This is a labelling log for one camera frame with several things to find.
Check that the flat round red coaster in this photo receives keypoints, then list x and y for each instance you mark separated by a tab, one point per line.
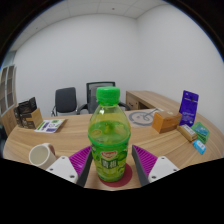
128	176

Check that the black mesh office chair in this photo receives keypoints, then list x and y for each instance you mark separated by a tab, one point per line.
91	100

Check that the wooden side desk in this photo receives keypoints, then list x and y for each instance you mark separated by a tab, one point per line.
150	98

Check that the orange cardboard box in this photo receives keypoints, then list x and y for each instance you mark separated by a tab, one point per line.
166	122

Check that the purple upright package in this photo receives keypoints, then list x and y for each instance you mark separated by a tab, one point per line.
189	108

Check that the small blue packet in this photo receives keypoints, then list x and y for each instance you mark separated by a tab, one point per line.
200	147

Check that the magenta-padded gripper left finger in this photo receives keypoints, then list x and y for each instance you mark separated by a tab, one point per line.
78	161

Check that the printed sticker sheet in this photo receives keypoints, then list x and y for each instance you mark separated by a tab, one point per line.
50	125

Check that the white and brown mug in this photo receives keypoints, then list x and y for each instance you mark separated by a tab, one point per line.
40	156

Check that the black striped carton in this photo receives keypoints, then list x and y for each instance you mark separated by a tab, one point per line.
27	105

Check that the grey padded office chair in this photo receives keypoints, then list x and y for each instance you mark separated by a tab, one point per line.
65	100

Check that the small dark brown carton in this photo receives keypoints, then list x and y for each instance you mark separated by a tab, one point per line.
33	120

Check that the small beige box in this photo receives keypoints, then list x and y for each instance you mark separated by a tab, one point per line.
187	132

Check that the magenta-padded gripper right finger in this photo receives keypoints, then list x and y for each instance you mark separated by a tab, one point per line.
148	160

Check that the wooden shelf cabinet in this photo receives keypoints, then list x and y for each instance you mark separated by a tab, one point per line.
8	100

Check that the green drink bottle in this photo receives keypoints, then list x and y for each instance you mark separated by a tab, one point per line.
109	146

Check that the green flat packet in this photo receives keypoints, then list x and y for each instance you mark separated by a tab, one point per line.
201	130

